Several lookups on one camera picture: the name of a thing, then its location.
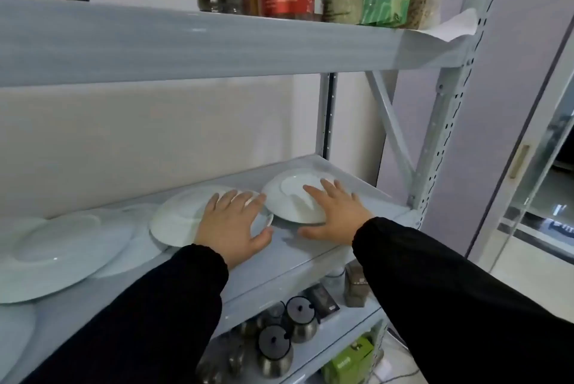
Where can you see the person's left hand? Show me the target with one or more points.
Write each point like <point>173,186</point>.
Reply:
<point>228,231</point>

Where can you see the person's right hand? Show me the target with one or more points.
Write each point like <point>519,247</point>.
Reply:
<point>341,217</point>

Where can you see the person's right thumb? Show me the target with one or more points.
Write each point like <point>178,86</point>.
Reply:
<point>313,232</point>

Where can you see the person's right middle finger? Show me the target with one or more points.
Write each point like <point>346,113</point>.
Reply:
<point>330,188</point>

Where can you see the person's left middle finger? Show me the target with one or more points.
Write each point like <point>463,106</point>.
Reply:
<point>242,202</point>

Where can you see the person's left little finger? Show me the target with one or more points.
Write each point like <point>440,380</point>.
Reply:
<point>211,205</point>

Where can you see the person's left thumb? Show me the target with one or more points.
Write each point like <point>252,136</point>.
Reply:
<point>262,239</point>

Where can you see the person's right little finger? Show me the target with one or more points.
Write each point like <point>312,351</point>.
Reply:
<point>355,199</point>

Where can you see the white round plate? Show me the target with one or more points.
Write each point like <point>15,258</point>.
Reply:
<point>179,217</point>
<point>287,195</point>

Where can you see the person's left forearm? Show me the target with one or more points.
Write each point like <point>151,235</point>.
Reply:
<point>148,321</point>

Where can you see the person's right forearm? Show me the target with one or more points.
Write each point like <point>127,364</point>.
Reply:
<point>448,307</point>

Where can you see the small brown box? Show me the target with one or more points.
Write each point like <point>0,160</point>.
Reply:
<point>356,285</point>

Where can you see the small black box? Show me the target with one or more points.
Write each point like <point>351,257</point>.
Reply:
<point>326,303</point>

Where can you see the small clear glass jar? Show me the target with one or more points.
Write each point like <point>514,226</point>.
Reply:
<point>274,313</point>

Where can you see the large white plate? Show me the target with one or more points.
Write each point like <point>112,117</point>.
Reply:
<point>13,334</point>
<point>58,253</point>
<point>139,249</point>

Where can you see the steel pot with black lid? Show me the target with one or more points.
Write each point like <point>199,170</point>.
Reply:
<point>274,350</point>
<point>301,318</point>

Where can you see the green cardboard box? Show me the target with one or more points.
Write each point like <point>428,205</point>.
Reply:
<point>347,361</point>

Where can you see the white power adapter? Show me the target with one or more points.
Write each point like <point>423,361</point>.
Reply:
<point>382,369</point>

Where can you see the grey metal shelf rack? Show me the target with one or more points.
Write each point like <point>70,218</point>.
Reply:
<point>179,42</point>

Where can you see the glass sliding door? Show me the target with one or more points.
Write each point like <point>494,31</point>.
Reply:
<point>533,173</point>

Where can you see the white paper shelf liner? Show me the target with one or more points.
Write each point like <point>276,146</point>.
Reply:
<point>455,27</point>

